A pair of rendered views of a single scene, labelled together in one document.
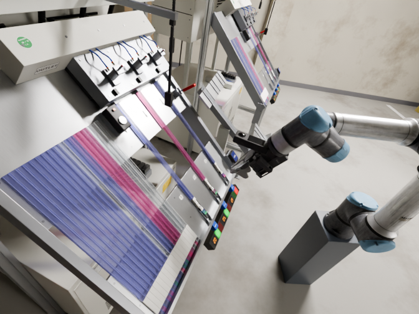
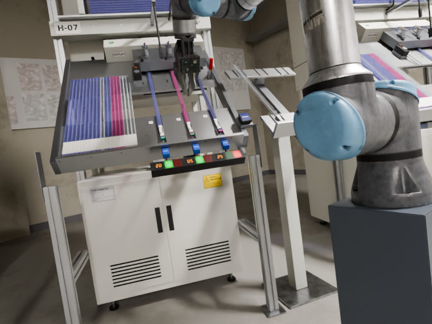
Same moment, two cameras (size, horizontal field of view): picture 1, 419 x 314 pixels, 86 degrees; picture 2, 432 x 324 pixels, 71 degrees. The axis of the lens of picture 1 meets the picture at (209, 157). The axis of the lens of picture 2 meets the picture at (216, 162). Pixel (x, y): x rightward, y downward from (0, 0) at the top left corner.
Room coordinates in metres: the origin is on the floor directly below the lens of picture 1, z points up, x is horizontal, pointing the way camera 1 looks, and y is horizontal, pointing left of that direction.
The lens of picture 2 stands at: (0.16, -1.11, 0.71)
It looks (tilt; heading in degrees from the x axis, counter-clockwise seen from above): 4 degrees down; 63
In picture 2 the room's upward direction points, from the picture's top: 8 degrees counter-clockwise
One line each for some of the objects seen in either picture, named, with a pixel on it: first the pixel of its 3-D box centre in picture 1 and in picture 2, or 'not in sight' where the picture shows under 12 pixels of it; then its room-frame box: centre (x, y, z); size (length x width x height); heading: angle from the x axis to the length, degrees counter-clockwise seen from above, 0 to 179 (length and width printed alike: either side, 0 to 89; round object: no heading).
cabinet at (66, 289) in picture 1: (89, 217); (163, 220); (0.62, 0.57, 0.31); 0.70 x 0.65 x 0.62; 166
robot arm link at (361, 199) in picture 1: (357, 208); (382, 117); (0.73, -0.72, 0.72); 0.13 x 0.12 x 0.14; 6
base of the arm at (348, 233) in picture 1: (343, 220); (389, 175); (0.74, -0.72, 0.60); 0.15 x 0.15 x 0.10
